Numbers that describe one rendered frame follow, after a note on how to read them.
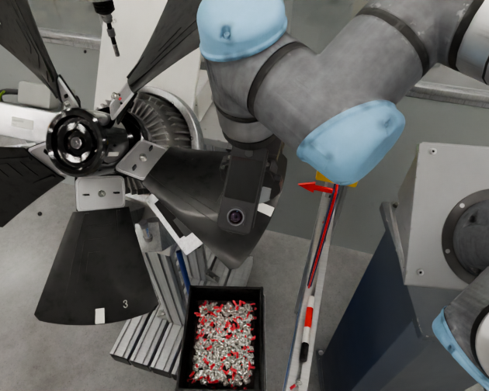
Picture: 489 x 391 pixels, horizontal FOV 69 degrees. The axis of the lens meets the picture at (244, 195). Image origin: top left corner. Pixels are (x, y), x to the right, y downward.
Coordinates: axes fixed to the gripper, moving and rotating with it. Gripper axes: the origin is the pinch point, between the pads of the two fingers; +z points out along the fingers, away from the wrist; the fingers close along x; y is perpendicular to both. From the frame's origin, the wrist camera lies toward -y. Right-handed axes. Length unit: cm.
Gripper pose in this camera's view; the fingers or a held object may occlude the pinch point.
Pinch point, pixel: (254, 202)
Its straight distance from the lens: 59.9
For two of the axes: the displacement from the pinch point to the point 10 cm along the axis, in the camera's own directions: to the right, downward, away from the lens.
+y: 2.6, -8.8, 3.9
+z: 0.7, 4.2, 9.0
